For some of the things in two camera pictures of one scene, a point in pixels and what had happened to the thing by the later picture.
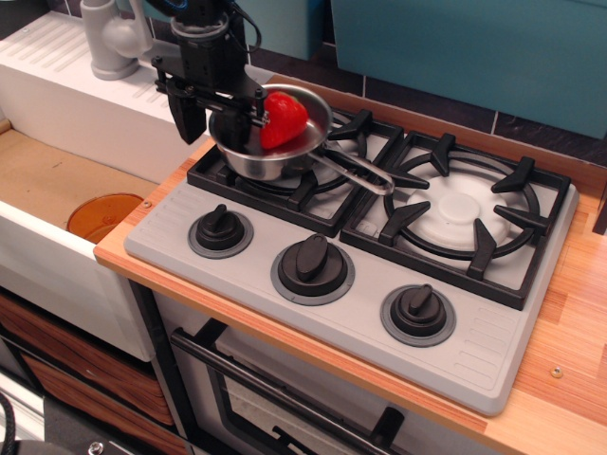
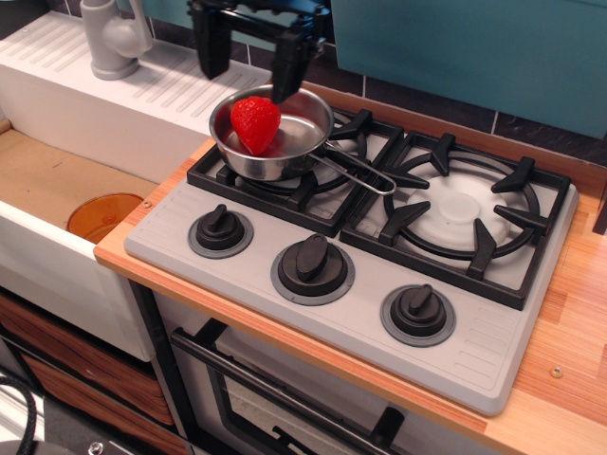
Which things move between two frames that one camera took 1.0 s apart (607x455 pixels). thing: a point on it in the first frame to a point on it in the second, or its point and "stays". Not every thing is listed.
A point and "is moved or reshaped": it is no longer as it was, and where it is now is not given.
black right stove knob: (418, 316) stays
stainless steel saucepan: (272, 163) stays
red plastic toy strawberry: (287, 118) is moved or reshaped
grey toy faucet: (115, 44) stays
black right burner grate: (481, 219) stays
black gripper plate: (213, 72) to (295, 51)
